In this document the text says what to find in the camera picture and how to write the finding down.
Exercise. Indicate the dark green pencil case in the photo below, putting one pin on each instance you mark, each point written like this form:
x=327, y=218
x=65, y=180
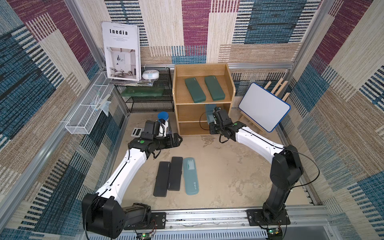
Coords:
x=214, y=88
x=195, y=90

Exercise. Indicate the black pencil case left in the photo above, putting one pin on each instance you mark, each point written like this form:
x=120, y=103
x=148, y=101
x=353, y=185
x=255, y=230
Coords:
x=161, y=184

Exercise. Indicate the Inedia magazine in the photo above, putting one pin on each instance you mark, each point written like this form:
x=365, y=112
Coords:
x=122, y=51

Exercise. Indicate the aluminium front rail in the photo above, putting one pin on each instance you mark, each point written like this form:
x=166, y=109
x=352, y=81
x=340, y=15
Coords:
x=307, y=223

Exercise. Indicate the black pencil case right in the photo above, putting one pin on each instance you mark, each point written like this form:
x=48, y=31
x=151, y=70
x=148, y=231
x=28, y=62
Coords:
x=174, y=181

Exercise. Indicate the white board blue frame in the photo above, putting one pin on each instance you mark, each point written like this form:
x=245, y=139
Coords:
x=264, y=107

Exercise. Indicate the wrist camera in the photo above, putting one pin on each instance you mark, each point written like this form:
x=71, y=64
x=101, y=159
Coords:
x=216, y=111
x=163, y=127

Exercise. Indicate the light teal pencil case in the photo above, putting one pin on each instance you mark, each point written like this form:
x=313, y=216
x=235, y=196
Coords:
x=190, y=176
x=209, y=112

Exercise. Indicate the white round device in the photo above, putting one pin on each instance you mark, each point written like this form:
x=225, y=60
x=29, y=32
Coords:
x=150, y=75

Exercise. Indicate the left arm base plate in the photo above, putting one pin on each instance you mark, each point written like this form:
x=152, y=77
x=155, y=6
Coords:
x=157, y=221

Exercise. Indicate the black wire rack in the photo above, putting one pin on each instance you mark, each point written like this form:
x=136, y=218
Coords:
x=152, y=104

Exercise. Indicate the white calculator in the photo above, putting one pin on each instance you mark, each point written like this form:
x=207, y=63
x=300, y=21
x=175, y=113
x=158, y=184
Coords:
x=136, y=133

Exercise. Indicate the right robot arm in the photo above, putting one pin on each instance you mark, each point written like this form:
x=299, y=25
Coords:
x=286, y=166

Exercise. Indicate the black pencil case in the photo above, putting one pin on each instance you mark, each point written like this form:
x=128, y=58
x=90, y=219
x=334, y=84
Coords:
x=174, y=181
x=161, y=184

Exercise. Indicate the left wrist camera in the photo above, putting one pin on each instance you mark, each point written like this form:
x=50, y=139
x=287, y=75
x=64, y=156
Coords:
x=163, y=127

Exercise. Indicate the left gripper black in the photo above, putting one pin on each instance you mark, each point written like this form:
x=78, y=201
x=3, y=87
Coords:
x=169, y=143

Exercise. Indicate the wooden three-tier shelf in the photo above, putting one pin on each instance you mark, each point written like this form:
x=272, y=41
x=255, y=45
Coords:
x=191, y=117

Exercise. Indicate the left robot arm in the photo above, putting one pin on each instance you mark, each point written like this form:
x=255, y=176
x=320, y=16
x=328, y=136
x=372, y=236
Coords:
x=102, y=211

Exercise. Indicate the blue-lid pencil canister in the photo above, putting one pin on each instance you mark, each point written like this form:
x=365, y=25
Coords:
x=165, y=116

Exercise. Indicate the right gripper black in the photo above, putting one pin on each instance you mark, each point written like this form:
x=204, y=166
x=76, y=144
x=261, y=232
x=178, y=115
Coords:
x=214, y=127

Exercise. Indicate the wooden easel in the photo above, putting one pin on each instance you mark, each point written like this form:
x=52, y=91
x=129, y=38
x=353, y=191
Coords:
x=277, y=87

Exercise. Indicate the white wire basket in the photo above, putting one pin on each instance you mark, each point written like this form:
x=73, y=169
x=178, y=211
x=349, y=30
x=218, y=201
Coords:
x=95, y=102

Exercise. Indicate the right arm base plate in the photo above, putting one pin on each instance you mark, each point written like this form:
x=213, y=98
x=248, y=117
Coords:
x=261, y=218

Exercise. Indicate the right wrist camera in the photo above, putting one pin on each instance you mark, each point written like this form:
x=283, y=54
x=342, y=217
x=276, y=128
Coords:
x=216, y=111

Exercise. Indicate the green cutting mat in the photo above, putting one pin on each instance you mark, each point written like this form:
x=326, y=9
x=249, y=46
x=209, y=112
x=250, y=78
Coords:
x=142, y=92

